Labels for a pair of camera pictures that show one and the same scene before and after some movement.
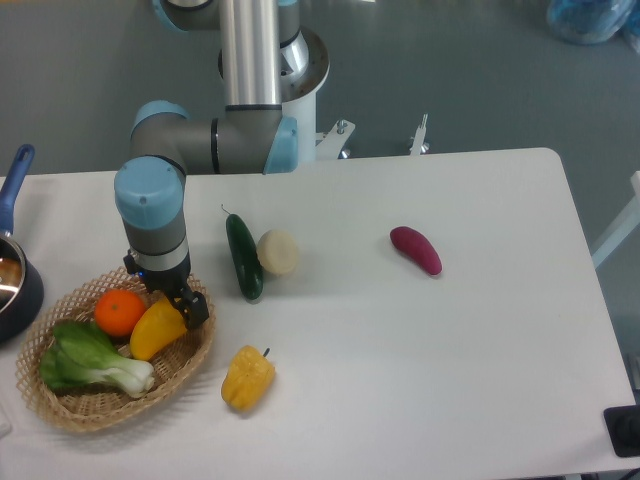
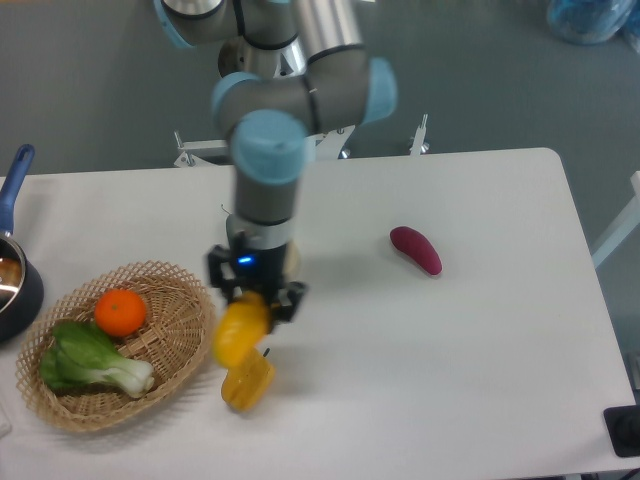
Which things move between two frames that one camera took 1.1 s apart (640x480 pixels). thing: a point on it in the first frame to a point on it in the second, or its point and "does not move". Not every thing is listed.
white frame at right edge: (627, 224) does not move
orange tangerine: (118, 311) does not move
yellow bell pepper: (248, 379) does not move
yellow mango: (155, 328) to (241, 326)
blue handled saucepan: (22, 293) does not move
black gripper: (172, 282) to (256, 269)
